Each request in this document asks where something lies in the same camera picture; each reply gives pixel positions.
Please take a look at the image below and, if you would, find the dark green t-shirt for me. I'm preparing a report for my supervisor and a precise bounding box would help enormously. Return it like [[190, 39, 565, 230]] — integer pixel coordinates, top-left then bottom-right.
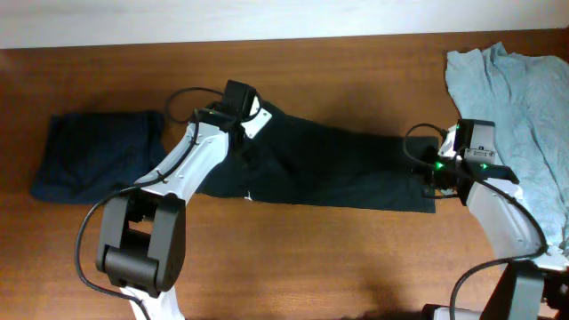
[[198, 102, 437, 213]]

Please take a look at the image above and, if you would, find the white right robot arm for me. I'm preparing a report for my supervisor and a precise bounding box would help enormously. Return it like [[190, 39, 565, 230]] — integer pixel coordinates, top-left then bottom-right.
[[412, 119, 568, 320]]

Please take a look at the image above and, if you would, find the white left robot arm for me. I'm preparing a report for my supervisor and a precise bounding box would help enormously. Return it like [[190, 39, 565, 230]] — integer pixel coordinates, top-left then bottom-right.
[[90, 80, 272, 319]]

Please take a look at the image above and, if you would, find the light blue t-shirt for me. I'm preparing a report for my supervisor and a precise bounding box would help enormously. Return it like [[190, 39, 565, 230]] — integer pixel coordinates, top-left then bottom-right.
[[445, 43, 568, 253]]

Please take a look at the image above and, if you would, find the folded navy blue garment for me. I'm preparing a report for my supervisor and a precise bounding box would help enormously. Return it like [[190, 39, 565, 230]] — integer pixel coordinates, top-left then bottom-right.
[[29, 111, 166, 204]]

